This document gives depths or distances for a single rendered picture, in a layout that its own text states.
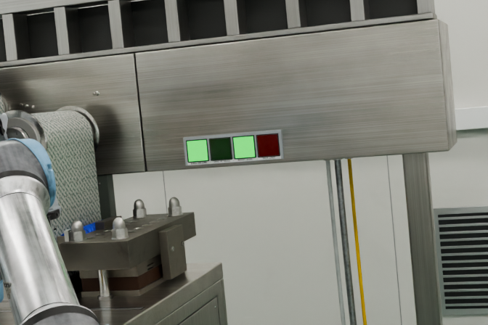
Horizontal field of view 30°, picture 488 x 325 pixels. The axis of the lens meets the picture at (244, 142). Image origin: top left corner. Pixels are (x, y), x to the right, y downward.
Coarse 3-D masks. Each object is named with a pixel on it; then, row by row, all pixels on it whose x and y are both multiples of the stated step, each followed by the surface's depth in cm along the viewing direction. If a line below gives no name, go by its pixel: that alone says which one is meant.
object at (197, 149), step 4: (200, 140) 222; (204, 140) 221; (188, 144) 223; (192, 144) 222; (196, 144) 222; (200, 144) 222; (204, 144) 222; (188, 148) 223; (192, 148) 222; (196, 148) 222; (200, 148) 222; (204, 148) 222; (188, 152) 223; (192, 152) 223; (196, 152) 222; (200, 152) 222; (204, 152) 222; (188, 156) 223; (192, 156) 223; (196, 156) 222; (200, 156) 222; (204, 156) 222; (192, 160) 223; (196, 160) 222; (200, 160) 222
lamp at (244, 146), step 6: (234, 138) 219; (240, 138) 219; (246, 138) 218; (252, 138) 218; (234, 144) 219; (240, 144) 219; (246, 144) 218; (252, 144) 218; (240, 150) 219; (246, 150) 218; (252, 150) 218; (240, 156) 219; (246, 156) 219; (252, 156) 218
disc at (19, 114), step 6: (6, 114) 201; (12, 114) 200; (18, 114) 200; (24, 114) 199; (30, 114) 199; (30, 120) 199; (36, 120) 198; (36, 126) 199; (42, 126) 198; (42, 132) 198; (42, 138) 198; (42, 144) 198
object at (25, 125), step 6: (12, 120) 199; (18, 120) 199; (24, 120) 199; (12, 126) 200; (18, 126) 199; (24, 126) 199; (30, 126) 198; (30, 132) 198; (36, 132) 198; (30, 138) 198; (36, 138) 198
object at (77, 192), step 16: (64, 160) 207; (80, 160) 214; (64, 176) 207; (80, 176) 214; (96, 176) 222; (64, 192) 206; (80, 192) 213; (96, 192) 221; (64, 208) 206; (80, 208) 213; (96, 208) 220; (64, 224) 205
